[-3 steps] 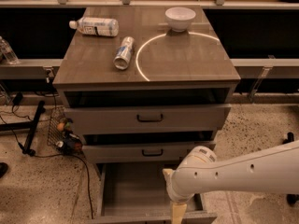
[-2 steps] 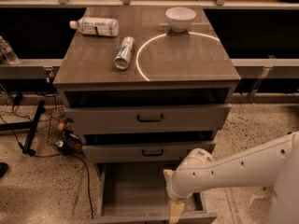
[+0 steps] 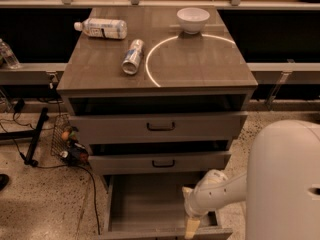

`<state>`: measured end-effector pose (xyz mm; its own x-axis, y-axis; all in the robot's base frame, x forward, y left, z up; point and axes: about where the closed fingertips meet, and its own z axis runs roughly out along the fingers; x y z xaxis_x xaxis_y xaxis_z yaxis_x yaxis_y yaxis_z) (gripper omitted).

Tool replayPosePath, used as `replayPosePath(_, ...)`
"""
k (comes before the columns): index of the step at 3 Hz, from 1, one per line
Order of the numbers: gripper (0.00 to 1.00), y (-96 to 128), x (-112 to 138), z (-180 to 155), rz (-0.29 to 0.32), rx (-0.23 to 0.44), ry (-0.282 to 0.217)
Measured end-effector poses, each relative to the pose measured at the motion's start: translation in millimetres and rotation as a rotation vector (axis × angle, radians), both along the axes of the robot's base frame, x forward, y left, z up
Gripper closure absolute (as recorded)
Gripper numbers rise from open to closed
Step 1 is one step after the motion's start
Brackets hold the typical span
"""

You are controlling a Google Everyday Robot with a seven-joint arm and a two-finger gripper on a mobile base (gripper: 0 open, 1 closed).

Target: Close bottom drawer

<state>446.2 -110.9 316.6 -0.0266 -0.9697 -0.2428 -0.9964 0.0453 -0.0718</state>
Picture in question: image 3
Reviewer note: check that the clear water bottle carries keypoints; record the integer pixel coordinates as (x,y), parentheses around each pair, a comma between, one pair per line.
(8,55)

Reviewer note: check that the black floor stand left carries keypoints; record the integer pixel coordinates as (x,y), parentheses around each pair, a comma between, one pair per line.
(33,135)

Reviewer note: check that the white plastic bottle lying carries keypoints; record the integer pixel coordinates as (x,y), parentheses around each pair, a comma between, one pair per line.
(103,28)

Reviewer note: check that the wire basket with objects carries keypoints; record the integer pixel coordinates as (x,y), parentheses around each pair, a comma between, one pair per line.
(65,145)

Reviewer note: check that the black shoe tip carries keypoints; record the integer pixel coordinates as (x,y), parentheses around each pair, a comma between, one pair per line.
(4,180)

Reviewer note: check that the silver drink can lying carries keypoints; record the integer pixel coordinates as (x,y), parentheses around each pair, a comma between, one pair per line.
(133,57)

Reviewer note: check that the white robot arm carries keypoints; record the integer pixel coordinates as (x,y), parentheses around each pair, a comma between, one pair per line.
(280,186)

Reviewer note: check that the grey wooden drawer cabinet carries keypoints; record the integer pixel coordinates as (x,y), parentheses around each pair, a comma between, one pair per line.
(178,73)

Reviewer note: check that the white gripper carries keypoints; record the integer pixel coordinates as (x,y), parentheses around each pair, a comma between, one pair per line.
(192,206)

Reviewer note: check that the white ceramic bowl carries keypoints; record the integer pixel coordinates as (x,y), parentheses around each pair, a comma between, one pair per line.
(192,20)

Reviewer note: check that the grey drawer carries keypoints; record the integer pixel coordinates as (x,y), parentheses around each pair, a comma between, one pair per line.
(147,128)
(158,163)
(146,206)

